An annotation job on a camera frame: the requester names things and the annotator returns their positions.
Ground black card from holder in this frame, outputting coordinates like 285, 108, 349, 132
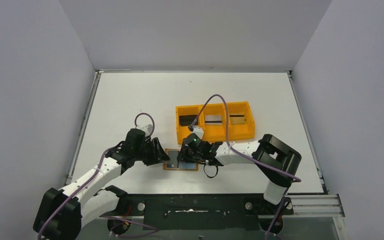
178, 115, 197, 127
166, 150, 179, 170

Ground orange leather card holder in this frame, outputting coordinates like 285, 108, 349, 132
162, 148, 199, 171

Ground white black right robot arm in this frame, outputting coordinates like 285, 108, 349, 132
177, 133, 302, 205

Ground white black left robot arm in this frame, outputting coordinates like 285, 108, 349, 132
33, 128, 170, 240

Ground silver card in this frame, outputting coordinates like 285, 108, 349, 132
204, 114, 223, 126

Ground gold card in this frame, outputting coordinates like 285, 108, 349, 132
229, 114, 247, 125

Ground yellow middle plastic bin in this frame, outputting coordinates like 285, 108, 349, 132
198, 103, 228, 142

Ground yellow right plastic bin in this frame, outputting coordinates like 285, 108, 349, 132
227, 101, 256, 140

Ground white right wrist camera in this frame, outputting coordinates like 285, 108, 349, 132
188, 125, 204, 140

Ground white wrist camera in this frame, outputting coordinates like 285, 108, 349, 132
135, 124, 154, 137
188, 125, 204, 140

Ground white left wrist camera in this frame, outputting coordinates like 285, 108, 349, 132
135, 124, 154, 137

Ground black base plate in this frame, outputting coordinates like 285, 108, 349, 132
106, 193, 294, 231

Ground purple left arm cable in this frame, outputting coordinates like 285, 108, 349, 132
37, 112, 160, 240

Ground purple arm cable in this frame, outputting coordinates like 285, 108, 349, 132
37, 112, 160, 240
188, 94, 302, 183

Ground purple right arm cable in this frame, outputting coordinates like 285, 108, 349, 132
188, 94, 302, 183

